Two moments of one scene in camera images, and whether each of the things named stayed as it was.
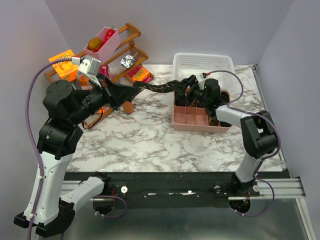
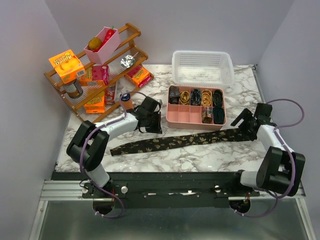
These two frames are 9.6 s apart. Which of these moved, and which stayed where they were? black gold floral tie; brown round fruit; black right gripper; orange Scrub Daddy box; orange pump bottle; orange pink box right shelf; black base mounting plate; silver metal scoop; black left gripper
Moved: black gold floral tie; black right gripper; black left gripper
Stayed: orange pink box right shelf; silver metal scoop; orange pump bottle; brown round fruit; black base mounting plate; orange Scrub Daddy box
